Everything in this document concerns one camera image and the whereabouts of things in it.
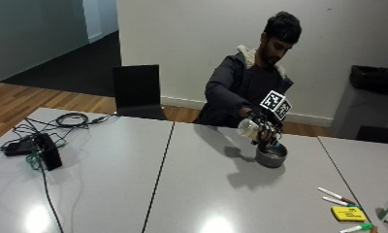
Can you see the red-capped white marker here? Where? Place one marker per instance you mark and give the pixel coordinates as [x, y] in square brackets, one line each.
[336, 195]

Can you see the yellow sponge eraser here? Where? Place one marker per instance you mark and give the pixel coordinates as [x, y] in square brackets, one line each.
[348, 214]

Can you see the black chair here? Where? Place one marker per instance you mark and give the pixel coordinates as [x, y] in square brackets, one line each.
[136, 91]
[379, 134]

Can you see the clear plastic bottle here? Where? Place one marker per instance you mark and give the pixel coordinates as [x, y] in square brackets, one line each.
[248, 128]

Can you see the grey bowl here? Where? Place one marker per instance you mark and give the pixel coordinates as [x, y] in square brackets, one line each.
[271, 156]

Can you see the the person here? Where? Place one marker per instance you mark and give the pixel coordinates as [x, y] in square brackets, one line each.
[242, 87]

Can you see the grey bin with black bag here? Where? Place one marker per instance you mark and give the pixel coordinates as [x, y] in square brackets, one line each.
[365, 97]

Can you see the white marker cube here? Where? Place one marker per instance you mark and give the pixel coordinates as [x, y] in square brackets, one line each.
[276, 104]

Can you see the black flat device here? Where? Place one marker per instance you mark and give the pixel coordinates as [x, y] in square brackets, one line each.
[18, 147]

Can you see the black device box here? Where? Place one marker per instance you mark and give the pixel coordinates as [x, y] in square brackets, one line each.
[48, 151]

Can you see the green-capped white marker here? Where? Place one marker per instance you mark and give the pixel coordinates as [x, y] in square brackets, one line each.
[339, 202]
[356, 228]

